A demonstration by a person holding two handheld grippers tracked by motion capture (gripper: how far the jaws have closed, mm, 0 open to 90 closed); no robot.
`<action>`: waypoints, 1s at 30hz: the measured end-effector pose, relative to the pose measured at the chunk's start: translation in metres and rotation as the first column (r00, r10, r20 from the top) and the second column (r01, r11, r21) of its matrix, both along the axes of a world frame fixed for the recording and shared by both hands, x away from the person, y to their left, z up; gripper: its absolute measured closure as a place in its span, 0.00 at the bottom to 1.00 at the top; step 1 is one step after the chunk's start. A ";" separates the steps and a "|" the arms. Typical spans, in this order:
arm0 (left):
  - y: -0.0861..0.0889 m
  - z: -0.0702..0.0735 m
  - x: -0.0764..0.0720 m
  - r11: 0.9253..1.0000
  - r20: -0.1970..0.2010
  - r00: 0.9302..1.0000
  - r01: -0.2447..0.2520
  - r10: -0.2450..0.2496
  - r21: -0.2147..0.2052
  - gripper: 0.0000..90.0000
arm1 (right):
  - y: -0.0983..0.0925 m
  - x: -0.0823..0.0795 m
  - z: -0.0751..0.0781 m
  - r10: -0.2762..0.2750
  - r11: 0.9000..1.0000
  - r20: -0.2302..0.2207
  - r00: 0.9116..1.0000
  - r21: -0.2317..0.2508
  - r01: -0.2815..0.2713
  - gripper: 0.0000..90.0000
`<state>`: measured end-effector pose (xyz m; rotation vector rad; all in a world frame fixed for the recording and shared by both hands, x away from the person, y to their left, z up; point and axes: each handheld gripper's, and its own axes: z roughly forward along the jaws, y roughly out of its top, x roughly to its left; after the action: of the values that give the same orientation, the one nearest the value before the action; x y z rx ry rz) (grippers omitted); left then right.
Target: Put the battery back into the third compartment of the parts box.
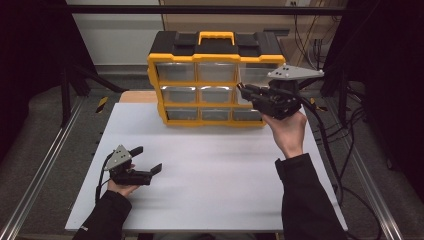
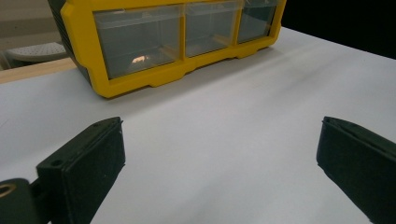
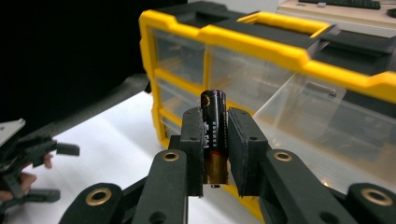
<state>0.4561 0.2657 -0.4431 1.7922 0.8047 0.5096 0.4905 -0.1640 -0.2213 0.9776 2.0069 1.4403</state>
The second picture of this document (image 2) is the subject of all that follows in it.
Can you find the yellow black drawer organizer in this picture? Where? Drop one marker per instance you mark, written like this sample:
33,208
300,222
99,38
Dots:
90,62

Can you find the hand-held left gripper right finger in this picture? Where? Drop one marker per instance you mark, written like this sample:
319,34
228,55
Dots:
358,161

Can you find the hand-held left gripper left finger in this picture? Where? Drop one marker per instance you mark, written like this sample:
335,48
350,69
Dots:
84,168

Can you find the set of closed clear drawers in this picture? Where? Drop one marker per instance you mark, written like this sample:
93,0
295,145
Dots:
140,43

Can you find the white perforated round stool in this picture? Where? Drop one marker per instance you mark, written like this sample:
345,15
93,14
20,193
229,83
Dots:
37,52

